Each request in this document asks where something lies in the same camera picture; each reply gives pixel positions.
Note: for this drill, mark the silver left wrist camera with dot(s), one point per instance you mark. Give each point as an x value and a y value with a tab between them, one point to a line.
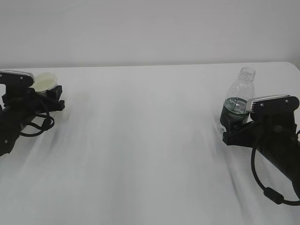
16	81

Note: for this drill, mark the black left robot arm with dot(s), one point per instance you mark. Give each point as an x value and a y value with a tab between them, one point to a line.
11	128

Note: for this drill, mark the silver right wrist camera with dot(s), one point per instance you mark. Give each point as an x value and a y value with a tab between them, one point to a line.
261	107

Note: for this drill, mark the white paper cup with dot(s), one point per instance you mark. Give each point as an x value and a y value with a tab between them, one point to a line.
44	82

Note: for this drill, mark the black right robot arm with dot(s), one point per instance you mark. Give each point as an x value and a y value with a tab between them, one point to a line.
284	154

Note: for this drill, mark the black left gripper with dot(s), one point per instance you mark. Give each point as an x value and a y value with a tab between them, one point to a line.
27	103

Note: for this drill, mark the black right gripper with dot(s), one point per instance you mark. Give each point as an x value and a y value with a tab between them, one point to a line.
240	133

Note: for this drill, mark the clear green-label water bottle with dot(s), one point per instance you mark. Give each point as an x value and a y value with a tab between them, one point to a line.
239	93

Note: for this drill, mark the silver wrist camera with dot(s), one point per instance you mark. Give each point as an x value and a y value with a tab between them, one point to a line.
16	81
261	107

